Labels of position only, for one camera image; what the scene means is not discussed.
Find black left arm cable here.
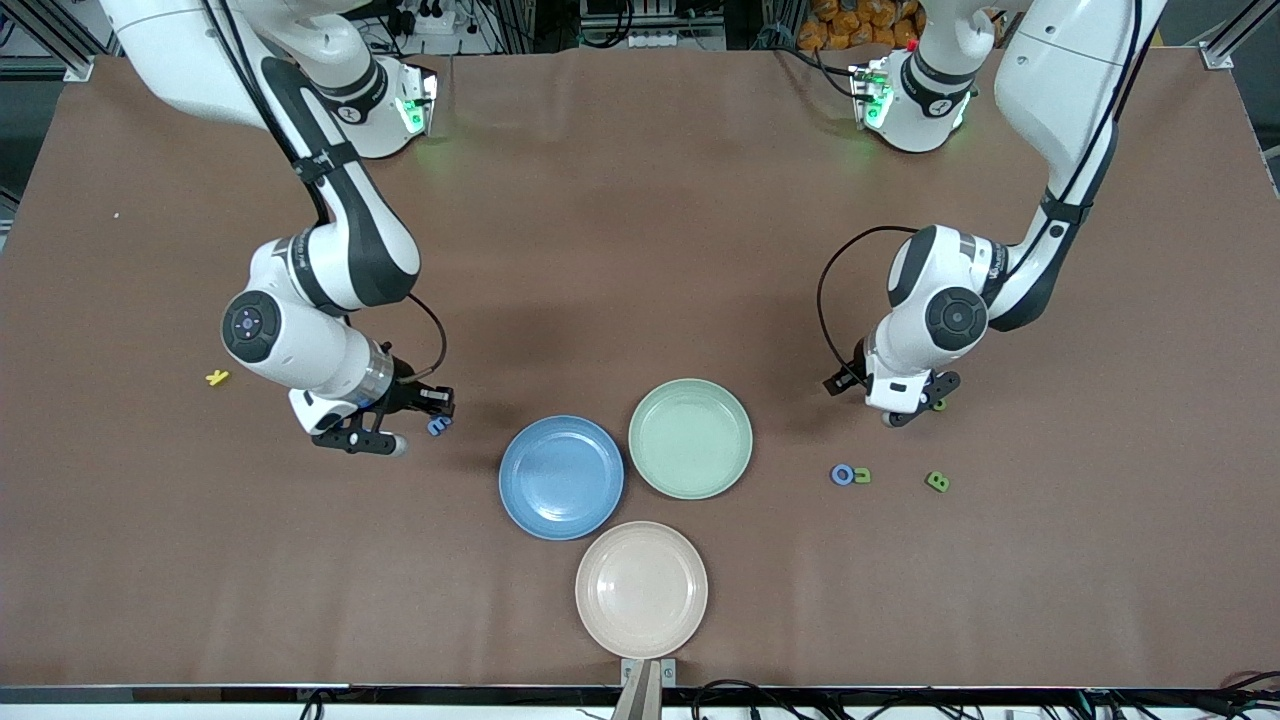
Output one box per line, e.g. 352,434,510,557
817,0,1141,383

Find green plate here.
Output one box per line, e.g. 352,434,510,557
628,378,754,501

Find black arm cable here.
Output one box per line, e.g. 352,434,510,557
200,0,448,383
817,0,1141,383

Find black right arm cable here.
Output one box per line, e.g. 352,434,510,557
200,0,448,383

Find aluminium frame post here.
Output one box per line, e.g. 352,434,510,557
0,0,96,83
1198,0,1280,71

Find grey metal bracket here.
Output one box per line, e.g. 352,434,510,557
620,657,678,720

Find white power strip black plugs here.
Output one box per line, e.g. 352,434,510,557
385,0,456,37

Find bag of orange items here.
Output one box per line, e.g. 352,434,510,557
797,0,926,51

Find black base cable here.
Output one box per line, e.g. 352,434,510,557
775,40,863,97

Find blue plate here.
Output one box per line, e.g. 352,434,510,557
499,415,625,542

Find beige plate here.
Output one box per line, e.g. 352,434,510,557
575,520,709,660

